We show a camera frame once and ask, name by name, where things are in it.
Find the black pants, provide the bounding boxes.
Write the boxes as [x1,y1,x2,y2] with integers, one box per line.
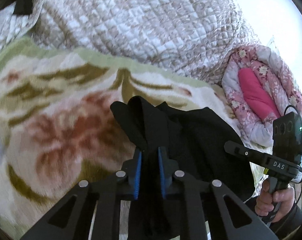
[109,95,257,240]

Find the person's right hand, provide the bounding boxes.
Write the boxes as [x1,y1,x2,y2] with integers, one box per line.
[255,180,295,223]

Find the pink floral folded duvet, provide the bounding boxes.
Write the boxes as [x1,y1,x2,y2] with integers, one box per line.
[222,45,302,147]

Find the floral fleece blanket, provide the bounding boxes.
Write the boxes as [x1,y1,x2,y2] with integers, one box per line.
[0,37,242,239]

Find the quilted grey white bedspread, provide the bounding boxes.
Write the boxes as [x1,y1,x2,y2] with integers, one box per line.
[0,0,256,83]

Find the black camera box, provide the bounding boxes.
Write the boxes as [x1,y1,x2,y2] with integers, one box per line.
[272,112,302,165]

